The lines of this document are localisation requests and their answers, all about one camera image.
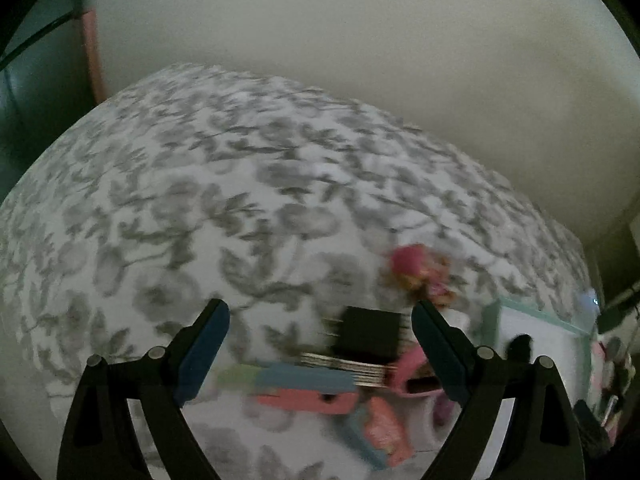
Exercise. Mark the pink puppy toy figure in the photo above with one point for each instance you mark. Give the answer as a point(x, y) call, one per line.
point(424, 274)

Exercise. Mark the white tray with teal rim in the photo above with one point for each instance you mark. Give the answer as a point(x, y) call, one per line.
point(545, 339)

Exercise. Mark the black toy car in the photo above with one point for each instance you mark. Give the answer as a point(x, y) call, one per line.
point(519, 350)

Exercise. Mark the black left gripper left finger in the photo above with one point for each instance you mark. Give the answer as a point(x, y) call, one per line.
point(99, 440)

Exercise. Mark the coral card pack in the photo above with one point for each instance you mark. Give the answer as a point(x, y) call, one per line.
point(376, 434)

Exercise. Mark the pink kids smartwatch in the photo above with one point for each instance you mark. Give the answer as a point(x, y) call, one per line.
point(412, 375)

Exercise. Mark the grey floral tablecloth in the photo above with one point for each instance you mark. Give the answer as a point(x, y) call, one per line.
point(278, 198)

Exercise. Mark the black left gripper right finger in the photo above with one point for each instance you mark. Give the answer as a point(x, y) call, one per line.
point(474, 377)

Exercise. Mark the black charger cube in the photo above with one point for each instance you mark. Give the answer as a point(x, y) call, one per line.
point(364, 336)

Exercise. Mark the blue and coral toy case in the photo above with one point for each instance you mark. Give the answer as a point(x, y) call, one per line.
point(306, 389)

